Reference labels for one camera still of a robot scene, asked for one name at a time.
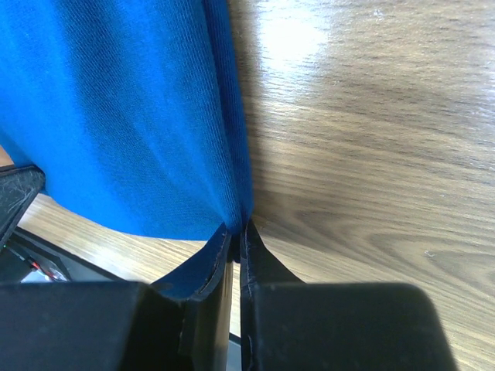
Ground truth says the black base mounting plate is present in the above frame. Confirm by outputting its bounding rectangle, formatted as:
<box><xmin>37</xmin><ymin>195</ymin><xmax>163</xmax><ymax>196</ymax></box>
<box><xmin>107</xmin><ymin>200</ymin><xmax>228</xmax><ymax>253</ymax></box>
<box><xmin>1</xmin><ymin>228</ymin><xmax>120</xmax><ymax>284</ymax></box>

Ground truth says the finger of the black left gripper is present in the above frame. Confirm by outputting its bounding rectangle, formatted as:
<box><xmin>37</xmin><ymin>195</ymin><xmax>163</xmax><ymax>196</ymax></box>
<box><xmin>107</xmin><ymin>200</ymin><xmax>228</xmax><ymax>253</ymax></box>
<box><xmin>0</xmin><ymin>165</ymin><xmax>45</xmax><ymax>247</ymax></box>

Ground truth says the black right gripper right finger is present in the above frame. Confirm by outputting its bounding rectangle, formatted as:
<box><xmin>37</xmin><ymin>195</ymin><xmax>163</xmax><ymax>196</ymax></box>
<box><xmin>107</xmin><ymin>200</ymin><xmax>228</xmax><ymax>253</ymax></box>
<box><xmin>239</xmin><ymin>223</ymin><xmax>456</xmax><ymax>370</ymax></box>

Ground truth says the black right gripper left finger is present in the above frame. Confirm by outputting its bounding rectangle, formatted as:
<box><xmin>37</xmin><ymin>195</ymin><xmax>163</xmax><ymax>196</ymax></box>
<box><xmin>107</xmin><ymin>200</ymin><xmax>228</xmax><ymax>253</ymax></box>
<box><xmin>1</xmin><ymin>227</ymin><xmax>234</xmax><ymax>370</ymax></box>

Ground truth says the blue t shirt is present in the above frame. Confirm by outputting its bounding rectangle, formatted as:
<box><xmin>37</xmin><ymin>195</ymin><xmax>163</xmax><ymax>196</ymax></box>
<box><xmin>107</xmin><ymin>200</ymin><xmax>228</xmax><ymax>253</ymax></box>
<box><xmin>0</xmin><ymin>0</ymin><xmax>254</xmax><ymax>301</ymax></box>

